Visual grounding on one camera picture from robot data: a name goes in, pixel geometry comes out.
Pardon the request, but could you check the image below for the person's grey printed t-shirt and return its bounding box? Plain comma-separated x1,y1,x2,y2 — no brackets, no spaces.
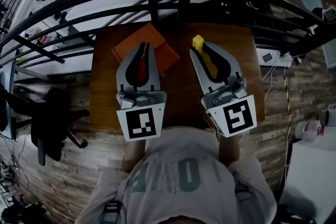
75,126,278,224

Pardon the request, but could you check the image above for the orange box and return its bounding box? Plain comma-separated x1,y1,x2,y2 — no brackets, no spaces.
111,22,182,78

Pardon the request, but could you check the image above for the white table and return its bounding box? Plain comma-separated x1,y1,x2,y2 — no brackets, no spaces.
277,135,336,224

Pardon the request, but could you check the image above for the white cable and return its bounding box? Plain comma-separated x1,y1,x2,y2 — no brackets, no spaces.
261,65,277,82
263,67,276,102

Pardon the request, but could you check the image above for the yellow handled screwdriver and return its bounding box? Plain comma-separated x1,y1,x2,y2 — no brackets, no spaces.
192,34,219,80

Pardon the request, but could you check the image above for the grey desk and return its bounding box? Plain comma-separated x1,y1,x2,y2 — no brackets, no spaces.
0,65,17,140

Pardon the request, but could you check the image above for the person's right forearm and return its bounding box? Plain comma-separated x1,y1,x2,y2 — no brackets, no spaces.
217,133,240,168

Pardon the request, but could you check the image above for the grey black shoulder strap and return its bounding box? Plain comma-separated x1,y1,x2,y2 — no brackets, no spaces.
234,183,249,202
101,200,123,224

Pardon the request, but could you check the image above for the white power strip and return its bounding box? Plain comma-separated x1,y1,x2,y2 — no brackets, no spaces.
277,50,294,67

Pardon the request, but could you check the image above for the clear plastic jug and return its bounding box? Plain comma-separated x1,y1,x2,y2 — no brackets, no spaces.
295,119,323,142

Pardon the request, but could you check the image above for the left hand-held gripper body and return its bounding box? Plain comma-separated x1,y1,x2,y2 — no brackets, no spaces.
115,89,168,143

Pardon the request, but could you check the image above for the black office chair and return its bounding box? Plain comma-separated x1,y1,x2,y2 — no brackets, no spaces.
29,86,90,167

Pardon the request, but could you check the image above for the person's left forearm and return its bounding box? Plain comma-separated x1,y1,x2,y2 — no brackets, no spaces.
121,138,147,174

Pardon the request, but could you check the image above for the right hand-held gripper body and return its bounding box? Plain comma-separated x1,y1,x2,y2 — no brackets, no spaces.
201,77,258,139

